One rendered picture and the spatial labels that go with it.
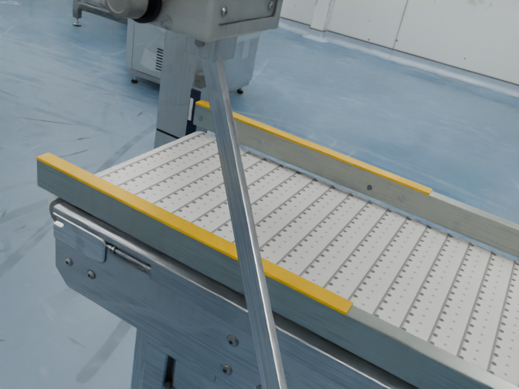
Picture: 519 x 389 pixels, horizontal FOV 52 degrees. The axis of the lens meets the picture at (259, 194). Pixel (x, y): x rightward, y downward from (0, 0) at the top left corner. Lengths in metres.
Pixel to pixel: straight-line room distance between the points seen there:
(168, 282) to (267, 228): 0.12
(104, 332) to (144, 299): 1.07
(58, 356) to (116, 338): 0.16
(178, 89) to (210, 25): 0.44
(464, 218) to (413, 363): 0.27
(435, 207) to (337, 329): 0.27
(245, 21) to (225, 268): 0.20
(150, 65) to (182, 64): 2.56
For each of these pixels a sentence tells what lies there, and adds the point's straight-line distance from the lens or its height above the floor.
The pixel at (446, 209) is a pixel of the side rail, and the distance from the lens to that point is 0.66.
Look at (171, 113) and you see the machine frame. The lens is 0.82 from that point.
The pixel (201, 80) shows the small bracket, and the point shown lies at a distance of 0.77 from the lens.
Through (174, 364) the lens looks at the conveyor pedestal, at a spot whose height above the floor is 0.65.
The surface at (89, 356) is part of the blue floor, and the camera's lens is 1.56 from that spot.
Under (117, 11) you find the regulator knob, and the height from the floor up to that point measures 1.05.
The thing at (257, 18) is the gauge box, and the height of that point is 1.06.
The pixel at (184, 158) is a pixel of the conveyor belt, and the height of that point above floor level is 0.84.
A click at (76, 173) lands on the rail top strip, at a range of 0.55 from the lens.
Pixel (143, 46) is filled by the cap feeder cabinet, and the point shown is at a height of 0.26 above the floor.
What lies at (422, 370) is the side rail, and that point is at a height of 0.86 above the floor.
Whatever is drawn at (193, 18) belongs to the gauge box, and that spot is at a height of 1.06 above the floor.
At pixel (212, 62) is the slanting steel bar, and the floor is 1.02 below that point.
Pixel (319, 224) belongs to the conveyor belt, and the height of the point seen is 0.84.
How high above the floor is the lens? 1.13
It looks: 28 degrees down
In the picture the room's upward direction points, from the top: 12 degrees clockwise
